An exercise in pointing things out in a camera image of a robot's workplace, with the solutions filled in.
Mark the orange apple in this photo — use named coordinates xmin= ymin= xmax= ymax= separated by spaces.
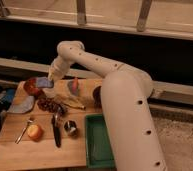
xmin=27 ymin=124 xmax=43 ymax=141

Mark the bunch of dark grapes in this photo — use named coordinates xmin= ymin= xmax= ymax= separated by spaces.
xmin=37 ymin=98 xmax=67 ymax=115

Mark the brown bowl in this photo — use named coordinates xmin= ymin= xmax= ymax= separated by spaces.
xmin=92 ymin=86 xmax=101 ymax=107

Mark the wooden cutting board table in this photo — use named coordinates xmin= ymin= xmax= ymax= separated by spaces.
xmin=0 ymin=79 xmax=102 ymax=171

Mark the black handled knife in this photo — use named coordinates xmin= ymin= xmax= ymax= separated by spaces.
xmin=51 ymin=115 xmax=61 ymax=148

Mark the green plastic tray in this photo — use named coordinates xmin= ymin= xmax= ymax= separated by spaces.
xmin=85 ymin=114 xmax=115 ymax=169

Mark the small metal can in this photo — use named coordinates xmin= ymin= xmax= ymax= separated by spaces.
xmin=64 ymin=120 xmax=78 ymax=137

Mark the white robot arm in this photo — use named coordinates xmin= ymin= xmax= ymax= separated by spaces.
xmin=49 ymin=41 xmax=168 ymax=171

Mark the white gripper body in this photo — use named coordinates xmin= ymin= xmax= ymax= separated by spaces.
xmin=48 ymin=56 xmax=69 ymax=82

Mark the red bowl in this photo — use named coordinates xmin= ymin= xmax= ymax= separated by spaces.
xmin=23 ymin=77 xmax=42 ymax=97

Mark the grey plate with carrot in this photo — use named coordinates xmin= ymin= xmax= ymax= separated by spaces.
xmin=67 ymin=77 xmax=79 ymax=96

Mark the blue sponge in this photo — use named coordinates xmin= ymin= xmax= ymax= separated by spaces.
xmin=35 ymin=77 xmax=54 ymax=88

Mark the white paper cup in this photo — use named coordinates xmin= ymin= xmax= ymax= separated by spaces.
xmin=43 ymin=88 xmax=57 ymax=98

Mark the banana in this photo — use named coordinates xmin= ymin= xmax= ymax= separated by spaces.
xmin=55 ymin=96 xmax=86 ymax=110

